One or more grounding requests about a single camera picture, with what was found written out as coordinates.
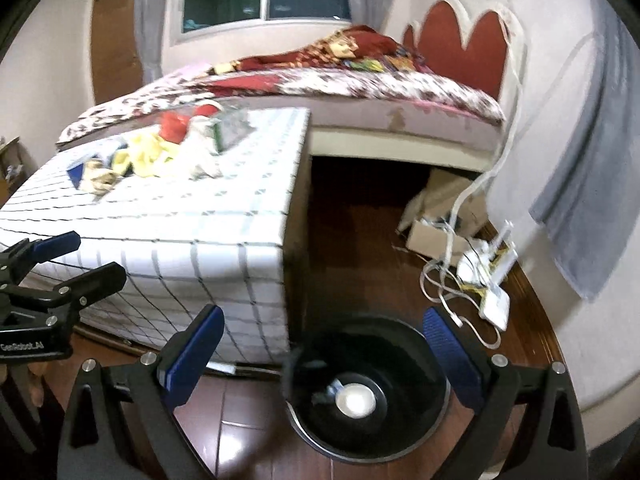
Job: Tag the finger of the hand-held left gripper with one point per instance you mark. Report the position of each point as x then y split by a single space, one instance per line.
95 280
55 246

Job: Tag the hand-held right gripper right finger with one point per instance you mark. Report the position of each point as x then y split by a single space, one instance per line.
450 352

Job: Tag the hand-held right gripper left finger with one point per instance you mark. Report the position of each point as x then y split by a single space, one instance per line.
195 347

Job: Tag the blue packet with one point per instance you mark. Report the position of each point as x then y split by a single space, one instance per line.
75 174

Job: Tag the black round trash bin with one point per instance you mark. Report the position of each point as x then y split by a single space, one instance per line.
400 410

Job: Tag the beige paper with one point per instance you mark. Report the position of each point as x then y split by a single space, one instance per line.
101 180

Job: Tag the yellow plastic bag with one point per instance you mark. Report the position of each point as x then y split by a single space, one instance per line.
145 154

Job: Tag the red plastic bag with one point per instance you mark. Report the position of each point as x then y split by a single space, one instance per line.
174 127

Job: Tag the clear grey plastic bag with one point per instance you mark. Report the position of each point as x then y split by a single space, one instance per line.
235 119

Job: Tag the white router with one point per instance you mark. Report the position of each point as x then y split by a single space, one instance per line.
496 305

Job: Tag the table with checked tablecloth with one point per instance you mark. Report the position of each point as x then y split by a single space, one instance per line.
165 240

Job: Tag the white power strip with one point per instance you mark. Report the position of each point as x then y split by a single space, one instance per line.
472 262

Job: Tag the cardboard box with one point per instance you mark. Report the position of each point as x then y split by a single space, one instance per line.
440 205

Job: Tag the red and white paper cup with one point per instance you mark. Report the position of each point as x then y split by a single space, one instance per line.
207 107

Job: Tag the wooden door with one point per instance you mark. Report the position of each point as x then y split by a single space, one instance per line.
115 45

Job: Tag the grey hanging curtain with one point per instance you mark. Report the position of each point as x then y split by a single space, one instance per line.
595 160

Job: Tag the red padded headboard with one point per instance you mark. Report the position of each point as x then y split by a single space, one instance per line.
457 45

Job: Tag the red patterned blanket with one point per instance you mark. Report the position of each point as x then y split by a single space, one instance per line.
320 52

